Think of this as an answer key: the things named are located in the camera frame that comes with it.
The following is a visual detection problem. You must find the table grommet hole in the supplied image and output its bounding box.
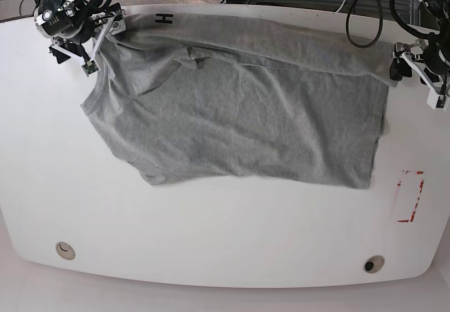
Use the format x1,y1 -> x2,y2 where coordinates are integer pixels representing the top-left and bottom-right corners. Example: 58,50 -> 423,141
56,242 -> 76,261
363,255 -> 385,274

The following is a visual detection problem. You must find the grey T-shirt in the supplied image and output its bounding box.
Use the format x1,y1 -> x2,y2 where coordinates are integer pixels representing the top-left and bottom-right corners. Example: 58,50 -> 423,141
82,13 -> 394,189

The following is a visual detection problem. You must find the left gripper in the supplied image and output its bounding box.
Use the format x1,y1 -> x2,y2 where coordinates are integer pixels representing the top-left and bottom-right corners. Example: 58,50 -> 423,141
390,39 -> 449,96

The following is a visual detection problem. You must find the left table grommet hole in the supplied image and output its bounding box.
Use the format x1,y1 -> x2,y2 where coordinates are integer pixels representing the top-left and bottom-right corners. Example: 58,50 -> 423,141
56,242 -> 76,261

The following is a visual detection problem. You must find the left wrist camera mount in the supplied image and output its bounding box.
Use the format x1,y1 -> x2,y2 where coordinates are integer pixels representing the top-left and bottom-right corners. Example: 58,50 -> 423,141
427,91 -> 449,111

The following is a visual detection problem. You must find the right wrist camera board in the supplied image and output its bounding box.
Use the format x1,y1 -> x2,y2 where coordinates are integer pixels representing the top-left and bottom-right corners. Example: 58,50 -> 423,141
82,60 -> 98,77

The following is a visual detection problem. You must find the right table grommet hole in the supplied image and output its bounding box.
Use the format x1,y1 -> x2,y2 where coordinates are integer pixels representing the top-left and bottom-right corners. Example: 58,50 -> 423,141
363,255 -> 385,274

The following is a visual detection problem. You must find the red tape rectangle marker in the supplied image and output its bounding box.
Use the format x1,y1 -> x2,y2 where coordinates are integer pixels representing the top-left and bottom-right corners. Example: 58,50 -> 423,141
394,170 -> 425,223

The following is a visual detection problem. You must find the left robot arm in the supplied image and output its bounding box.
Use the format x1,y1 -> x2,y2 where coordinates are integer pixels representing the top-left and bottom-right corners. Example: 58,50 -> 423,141
387,0 -> 449,103

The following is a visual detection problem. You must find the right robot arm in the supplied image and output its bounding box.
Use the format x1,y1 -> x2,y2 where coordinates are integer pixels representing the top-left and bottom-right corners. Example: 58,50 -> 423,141
34,0 -> 126,75

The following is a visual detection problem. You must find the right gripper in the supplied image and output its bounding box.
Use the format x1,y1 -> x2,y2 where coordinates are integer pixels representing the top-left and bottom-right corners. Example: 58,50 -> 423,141
49,8 -> 126,65

